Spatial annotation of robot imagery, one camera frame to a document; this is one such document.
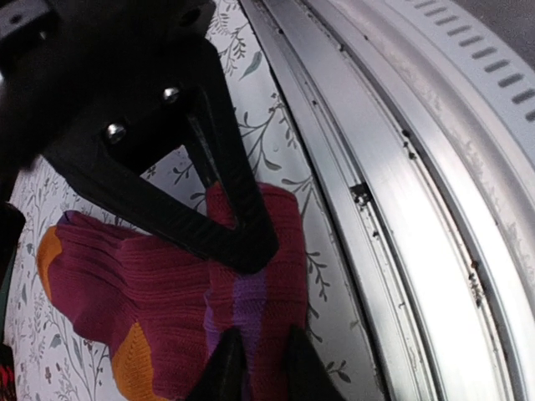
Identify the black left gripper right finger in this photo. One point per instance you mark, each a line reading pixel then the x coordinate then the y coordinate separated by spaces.
pixel 307 376

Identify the floral patterned table mat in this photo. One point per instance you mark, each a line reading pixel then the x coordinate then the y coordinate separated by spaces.
pixel 51 362

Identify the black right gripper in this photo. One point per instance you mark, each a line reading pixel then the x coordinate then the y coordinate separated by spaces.
pixel 56 55

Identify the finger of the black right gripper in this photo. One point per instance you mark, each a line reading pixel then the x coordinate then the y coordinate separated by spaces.
pixel 161 149

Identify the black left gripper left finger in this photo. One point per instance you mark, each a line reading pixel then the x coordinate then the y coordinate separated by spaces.
pixel 222 377

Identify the black red argyle sock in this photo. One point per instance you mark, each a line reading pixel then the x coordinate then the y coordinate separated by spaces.
pixel 7 379

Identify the maroon striped sock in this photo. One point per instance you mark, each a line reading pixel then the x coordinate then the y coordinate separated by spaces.
pixel 162 311

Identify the green divided organizer bin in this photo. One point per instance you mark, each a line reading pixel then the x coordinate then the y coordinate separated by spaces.
pixel 12 224

